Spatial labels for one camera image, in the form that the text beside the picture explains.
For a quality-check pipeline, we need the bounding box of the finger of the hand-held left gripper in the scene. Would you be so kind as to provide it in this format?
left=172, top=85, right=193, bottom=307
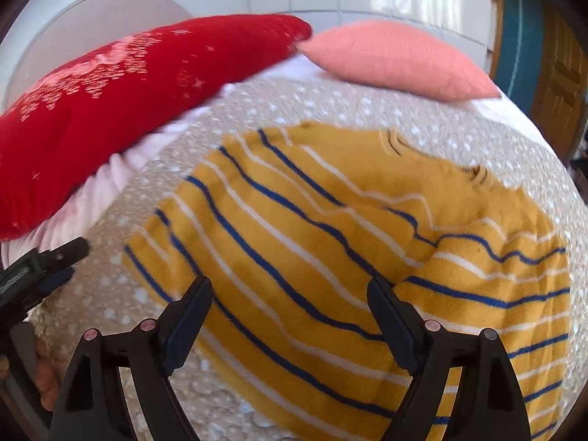
left=36, top=265, right=77, bottom=295
left=43, top=237, right=91, bottom=265

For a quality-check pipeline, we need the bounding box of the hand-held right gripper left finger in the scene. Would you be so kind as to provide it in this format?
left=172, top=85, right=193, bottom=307
left=48, top=276, right=214, bottom=441

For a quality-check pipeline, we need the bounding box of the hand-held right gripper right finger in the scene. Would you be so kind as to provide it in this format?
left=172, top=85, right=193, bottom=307
left=366, top=277, right=534, bottom=441

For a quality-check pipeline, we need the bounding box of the yellow striped sweater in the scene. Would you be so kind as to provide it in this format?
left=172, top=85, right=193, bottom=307
left=122, top=122, right=573, bottom=441

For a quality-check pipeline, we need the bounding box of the person's left hand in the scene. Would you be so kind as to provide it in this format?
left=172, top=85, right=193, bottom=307
left=33, top=334, right=61, bottom=412

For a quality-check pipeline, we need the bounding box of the beige dotted blanket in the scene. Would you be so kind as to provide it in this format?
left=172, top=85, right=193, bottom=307
left=28, top=76, right=582, bottom=441

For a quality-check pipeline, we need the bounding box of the red pillow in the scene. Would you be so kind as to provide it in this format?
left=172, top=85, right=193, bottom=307
left=0, top=14, right=314, bottom=242

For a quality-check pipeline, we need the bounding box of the grey rounded headboard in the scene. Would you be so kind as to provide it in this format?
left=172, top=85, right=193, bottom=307
left=2, top=0, right=198, bottom=112

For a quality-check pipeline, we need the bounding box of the pink pillow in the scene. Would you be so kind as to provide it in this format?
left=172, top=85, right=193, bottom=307
left=296, top=21, right=503, bottom=103

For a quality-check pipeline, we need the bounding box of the wooden door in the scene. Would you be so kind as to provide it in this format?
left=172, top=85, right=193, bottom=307
left=528, top=4, right=588, bottom=159

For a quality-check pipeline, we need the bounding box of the teal panel with white stripe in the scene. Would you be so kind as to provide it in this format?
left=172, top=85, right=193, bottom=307
left=494, top=0, right=548, bottom=112

